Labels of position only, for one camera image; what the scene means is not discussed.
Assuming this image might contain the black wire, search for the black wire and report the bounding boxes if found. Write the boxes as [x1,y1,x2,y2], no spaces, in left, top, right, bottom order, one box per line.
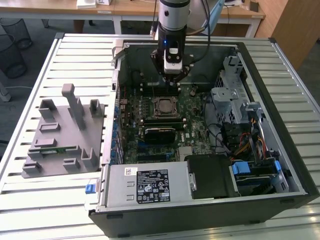
[202,92,230,154]

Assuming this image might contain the black silver PC case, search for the black silver PC case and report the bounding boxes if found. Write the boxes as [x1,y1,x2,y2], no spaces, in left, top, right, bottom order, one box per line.
[84,37,320,238]

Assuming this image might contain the silver CPU green board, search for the silver CPU green board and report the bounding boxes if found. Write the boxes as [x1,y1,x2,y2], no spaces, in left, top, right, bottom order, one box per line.
[159,99,174,113]

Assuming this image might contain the wooden desk white frame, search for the wooden desk white frame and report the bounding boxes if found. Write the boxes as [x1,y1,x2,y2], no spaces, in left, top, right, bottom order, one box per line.
[0,0,266,38]

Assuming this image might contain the green motherboard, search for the green motherboard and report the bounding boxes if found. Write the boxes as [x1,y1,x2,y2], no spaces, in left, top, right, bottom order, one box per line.
[117,83,213,166]

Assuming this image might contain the black RAM slot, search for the black RAM slot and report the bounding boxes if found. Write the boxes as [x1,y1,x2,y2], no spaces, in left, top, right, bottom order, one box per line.
[142,85,180,90]
[144,122,186,128]
[144,117,186,122]
[142,91,180,96]

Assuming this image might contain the white stand foot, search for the white stand foot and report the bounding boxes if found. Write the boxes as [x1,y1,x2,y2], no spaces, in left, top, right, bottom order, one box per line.
[0,74,12,103]

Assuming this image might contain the white box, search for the white box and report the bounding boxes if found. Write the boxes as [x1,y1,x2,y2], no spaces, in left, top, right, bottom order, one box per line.
[76,0,97,10]

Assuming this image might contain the black disk drive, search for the black disk drive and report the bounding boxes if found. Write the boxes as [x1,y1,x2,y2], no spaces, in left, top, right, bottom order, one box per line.
[232,172,278,196]

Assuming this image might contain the black cable brass fitting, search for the black cable brass fitting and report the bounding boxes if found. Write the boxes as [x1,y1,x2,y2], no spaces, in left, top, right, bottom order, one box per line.
[187,0,213,63]

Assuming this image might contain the black graphics card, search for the black graphics card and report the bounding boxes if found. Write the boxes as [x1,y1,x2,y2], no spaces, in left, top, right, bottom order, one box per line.
[143,126,176,145]

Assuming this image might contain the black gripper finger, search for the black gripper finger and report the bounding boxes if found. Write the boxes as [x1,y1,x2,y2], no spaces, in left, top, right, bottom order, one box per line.
[150,49,173,85]
[172,57,195,85]

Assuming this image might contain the black plastic shroud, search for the black plastic shroud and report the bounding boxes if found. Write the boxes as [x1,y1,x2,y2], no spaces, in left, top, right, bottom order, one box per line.
[186,153,233,200]

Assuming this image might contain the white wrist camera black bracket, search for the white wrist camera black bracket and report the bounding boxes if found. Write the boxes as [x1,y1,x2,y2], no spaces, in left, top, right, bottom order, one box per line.
[163,46,184,75]

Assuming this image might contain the blue disk carrier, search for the blue disk carrier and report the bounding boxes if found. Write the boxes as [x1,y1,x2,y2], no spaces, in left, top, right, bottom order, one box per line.
[231,161,252,181]

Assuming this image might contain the black wire mesh wastebasket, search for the black wire mesh wastebasket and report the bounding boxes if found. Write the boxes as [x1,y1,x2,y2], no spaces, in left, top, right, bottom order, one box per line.
[0,18,33,50]
[0,33,28,80]

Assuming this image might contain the CPU socket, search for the CPU socket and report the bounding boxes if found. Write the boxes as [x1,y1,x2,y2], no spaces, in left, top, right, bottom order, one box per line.
[152,96,181,119]

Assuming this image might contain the silver chipset heatsink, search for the silver chipset heatsink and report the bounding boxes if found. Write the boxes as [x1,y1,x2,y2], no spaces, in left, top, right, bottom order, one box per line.
[178,146,195,161]

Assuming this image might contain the red yellow power wires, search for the red yellow power wires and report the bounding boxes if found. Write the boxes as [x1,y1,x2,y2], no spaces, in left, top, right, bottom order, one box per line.
[229,119,266,161]

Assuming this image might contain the black camera cable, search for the black camera cable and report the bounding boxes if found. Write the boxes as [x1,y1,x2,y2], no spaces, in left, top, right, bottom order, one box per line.
[150,0,160,35]

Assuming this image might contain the green RAM stick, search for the green RAM stick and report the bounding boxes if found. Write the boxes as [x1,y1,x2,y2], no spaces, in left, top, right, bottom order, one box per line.
[39,147,80,154]

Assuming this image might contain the brown wooden cabinet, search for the brown wooden cabinet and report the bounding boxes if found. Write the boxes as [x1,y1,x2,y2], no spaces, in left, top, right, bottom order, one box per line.
[254,0,320,72]

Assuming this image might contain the silver power supply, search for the silver power supply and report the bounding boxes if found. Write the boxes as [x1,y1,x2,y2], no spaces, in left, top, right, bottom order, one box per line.
[98,161,191,208]

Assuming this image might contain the silver perforated drive cage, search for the silver perforated drive cage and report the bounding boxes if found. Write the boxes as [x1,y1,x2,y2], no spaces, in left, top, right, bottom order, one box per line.
[209,55,251,125]

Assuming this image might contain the grey parts rack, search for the grey parts rack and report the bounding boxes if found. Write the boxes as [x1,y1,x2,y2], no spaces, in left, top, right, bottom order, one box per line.
[21,83,107,180]

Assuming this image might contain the blue case latch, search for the blue case latch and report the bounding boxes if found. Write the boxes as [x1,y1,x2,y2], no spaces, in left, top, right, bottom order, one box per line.
[84,183,98,195]

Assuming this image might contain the metal socket cover frame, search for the metal socket cover frame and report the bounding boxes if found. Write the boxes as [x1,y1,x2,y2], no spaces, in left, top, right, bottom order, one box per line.
[152,95,181,118]

